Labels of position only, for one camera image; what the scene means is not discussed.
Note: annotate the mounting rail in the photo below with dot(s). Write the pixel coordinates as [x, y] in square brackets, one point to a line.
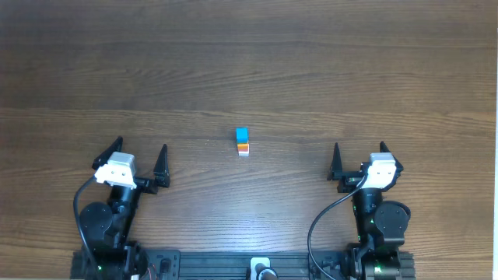
[218, 265]

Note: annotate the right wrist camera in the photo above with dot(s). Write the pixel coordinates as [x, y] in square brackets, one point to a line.
[381, 170]

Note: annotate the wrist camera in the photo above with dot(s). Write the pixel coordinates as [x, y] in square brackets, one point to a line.
[381, 170]
[116, 171]

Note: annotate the white cube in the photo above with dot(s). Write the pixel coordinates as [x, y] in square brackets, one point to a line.
[244, 153]

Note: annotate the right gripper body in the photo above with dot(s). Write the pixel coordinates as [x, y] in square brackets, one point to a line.
[347, 183]

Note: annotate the orange cube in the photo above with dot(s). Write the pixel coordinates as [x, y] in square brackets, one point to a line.
[243, 147]

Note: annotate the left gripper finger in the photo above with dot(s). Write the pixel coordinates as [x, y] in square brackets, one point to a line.
[111, 149]
[162, 171]

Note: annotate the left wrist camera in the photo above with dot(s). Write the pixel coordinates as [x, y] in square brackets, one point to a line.
[116, 171]

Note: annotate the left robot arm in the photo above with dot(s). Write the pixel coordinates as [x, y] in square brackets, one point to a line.
[105, 221]

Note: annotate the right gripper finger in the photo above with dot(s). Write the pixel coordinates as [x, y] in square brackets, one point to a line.
[336, 167]
[384, 148]

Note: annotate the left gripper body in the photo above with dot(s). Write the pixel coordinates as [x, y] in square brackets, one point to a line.
[146, 185]

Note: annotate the blue cube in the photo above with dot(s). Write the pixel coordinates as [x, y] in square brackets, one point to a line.
[242, 135]

